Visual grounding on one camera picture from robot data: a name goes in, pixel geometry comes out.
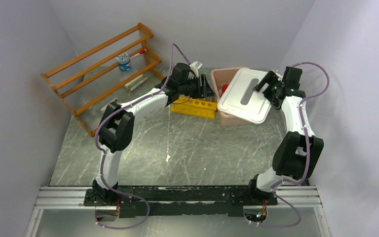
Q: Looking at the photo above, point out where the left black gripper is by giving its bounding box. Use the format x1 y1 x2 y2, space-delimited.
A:
179 75 217 99

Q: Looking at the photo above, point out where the metal tray lid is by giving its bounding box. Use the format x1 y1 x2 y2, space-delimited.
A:
217 68 271 124

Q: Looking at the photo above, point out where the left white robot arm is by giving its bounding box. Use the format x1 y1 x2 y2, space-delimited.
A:
92 61 214 205

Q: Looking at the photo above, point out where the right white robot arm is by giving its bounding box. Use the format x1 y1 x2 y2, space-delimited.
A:
246 67 324 204

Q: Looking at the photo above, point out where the yellow test tube rack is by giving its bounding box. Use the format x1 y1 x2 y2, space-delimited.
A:
170 96 217 119

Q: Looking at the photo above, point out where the red capped wash bottle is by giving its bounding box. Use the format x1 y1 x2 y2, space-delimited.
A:
221 84 228 94

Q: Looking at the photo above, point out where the pink plastic bin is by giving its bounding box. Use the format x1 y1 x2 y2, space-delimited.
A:
211 67 251 127

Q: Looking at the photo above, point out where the red capped thermometer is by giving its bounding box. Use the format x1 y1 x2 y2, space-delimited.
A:
130 49 146 60

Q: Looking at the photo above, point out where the blue lidded jar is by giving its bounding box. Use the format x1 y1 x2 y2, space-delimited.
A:
115 52 131 72

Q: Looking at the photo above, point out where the beige stapler on shelf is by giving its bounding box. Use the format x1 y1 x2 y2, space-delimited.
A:
101 97 119 113

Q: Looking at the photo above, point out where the orange wooden shelf rack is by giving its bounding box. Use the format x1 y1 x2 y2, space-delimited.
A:
41 23 164 137

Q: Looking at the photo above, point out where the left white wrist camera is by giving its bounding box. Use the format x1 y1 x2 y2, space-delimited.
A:
189 61 203 77

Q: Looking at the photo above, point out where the black base frame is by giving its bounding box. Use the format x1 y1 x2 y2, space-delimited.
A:
83 185 278 218

